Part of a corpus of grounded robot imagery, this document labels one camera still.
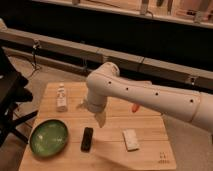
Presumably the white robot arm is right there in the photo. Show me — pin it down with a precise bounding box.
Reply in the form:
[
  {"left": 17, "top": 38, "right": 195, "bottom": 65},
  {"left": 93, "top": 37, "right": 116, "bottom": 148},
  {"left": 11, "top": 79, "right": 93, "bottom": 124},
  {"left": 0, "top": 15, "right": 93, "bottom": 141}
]
[{"left": 84, "top": 62, "right": 213, "bottom": 133}]

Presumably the orange carrot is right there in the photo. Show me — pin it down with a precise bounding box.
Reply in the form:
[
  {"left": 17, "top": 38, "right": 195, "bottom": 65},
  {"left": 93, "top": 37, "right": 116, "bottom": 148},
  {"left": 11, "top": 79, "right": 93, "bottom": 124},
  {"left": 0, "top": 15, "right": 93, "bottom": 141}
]
[{"left": 131, "top": 104, "right": 140, "bottom": 113}]

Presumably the black cable on floor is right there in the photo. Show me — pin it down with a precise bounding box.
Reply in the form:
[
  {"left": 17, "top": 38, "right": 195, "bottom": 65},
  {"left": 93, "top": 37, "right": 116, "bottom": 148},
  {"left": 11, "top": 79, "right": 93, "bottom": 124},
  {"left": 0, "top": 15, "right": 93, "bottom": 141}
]
[{"left": 26, "top": 39, "right": 43, "bottom": 79}]

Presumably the green ceramic bowl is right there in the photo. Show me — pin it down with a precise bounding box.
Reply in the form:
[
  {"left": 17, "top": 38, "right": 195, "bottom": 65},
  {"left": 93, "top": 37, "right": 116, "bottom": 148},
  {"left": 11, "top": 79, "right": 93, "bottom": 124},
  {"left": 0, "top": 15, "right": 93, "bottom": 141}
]
[{"left": 29, "top": 119, "right": 69, "bottom": 158}]

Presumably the small white bottle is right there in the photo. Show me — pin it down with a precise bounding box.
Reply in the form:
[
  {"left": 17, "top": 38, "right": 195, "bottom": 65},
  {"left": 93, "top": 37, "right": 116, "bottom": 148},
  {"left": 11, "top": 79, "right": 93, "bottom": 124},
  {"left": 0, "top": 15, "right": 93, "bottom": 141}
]
[{"left": 56, "top": 84, "right": 68, "bottom": 112}]

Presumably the black remote control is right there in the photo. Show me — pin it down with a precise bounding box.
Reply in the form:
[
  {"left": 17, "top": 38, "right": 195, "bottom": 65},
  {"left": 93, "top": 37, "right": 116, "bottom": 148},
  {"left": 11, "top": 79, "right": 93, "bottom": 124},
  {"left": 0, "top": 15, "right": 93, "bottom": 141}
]
[{"left": 81, "top": 127, "right": 93, "bottom": 152}]

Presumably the black chair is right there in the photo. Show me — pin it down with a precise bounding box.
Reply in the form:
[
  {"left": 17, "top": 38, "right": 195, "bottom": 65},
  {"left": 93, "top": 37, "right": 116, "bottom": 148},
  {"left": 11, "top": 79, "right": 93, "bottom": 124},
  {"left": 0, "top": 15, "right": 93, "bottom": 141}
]
[{"left": 0, "top": 45, "right": 37, "bottom": 147}]

